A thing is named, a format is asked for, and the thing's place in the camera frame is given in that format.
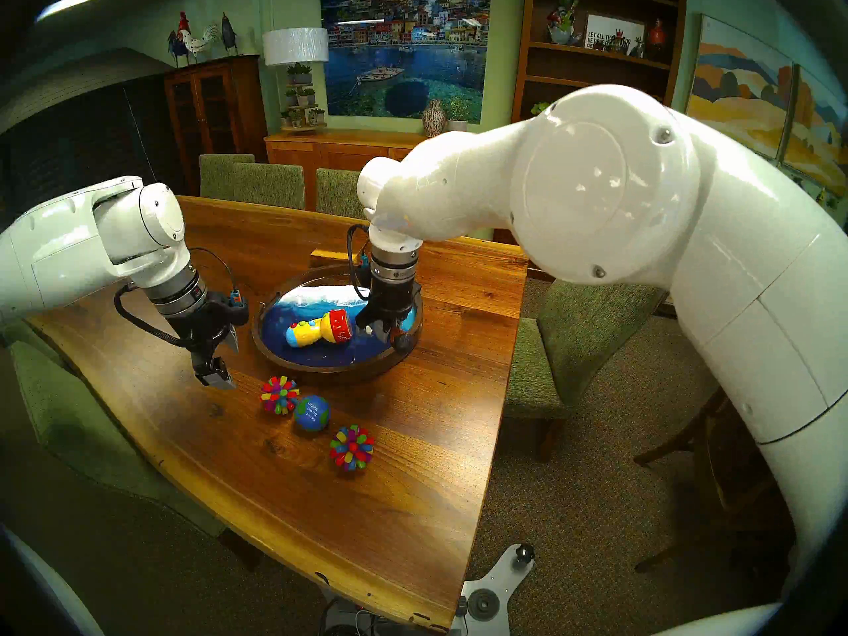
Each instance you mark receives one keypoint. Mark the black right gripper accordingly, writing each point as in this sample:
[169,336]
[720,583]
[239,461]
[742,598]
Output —
[394,303]

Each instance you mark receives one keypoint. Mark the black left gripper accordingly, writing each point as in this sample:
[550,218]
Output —
[205,326]

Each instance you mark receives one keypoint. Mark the multicolour spiky ball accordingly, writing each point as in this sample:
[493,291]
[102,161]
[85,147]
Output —
[279,395]
[352,448]

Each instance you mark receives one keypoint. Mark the blue green globe ball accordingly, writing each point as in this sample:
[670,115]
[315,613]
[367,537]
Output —
[312,413]

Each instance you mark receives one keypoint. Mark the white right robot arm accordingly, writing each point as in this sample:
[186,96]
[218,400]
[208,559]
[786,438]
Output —
[662,191]

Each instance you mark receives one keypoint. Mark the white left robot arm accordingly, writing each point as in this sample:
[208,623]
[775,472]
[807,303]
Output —
[59,250]

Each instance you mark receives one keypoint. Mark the round wooden blue resin tray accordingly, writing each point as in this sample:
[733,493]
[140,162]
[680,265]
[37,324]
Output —
[311,358]

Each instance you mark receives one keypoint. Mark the yellow red toy flashlight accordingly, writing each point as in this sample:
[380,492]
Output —
[318,330]

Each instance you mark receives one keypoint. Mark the small wooden block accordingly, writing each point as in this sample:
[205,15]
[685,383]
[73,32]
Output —
[324,257]

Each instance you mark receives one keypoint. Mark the green upholstered dining chair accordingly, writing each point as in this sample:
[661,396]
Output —
[338,192]
[66,416]
[268,186]
[583,336]
[215,176]

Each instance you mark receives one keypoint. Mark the light wood sideboard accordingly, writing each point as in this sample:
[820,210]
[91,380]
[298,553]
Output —
[331,154]

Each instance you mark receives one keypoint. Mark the tiered wooden plant stand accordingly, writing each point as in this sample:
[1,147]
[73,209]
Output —
[303,128]

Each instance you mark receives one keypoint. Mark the patterned ceramic vase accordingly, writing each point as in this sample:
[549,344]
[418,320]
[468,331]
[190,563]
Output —
[434,118]

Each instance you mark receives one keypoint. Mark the green plant in white pot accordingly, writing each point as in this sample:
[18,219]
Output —
[457,111]

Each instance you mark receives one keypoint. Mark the dark wood glass-door cabinet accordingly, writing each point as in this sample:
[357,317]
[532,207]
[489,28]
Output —
[242,111]

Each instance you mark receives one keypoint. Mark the dark slatted window blind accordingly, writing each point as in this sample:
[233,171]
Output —
[73,158]

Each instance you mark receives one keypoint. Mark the black round knob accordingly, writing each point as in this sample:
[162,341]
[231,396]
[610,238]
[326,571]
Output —
[523,554]

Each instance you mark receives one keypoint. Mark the wooden planter with succulents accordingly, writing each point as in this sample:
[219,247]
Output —
[540,108]

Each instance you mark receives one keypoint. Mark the white robot torso shell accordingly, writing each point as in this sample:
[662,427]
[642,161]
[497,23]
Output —
[50,591]

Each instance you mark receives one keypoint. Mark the white drum lamp shade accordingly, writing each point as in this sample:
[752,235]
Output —
[296,46]

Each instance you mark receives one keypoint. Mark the white rooster figurine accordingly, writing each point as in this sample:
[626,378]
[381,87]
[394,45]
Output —
[196,42]

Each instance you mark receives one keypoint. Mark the blue red rooster figurine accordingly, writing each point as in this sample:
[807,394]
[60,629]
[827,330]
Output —
[180,44]

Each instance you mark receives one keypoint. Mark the dark bird figurine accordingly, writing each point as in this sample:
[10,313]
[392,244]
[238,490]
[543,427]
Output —
[228,36]

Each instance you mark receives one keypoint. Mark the tall brown wooden bookshelf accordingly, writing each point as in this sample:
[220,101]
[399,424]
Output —
[596,71]

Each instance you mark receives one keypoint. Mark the colourful bird figurine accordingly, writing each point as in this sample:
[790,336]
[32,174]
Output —
[562,28]

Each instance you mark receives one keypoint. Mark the framed white text sign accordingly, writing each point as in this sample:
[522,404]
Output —
[598,30]

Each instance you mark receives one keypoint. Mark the small red-crowned figurine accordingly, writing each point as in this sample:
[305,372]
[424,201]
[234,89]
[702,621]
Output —
[617,42]

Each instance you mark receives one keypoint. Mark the dark wooden chair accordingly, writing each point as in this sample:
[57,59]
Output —
[729,495]

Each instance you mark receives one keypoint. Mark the ceiling light panel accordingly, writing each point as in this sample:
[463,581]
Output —
[69,4]

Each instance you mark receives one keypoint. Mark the red lidded jar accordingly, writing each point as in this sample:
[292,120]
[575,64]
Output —
[656,35]

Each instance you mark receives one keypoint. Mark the abstract landscape canvas painting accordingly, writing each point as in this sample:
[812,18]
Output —
[818,138]
[735,91]

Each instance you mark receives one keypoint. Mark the grey metal robot base bracket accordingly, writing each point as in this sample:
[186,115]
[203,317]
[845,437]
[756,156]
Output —
[497,575]

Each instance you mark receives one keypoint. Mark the harbour town wall picture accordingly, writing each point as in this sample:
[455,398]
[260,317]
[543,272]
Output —
[397,58]

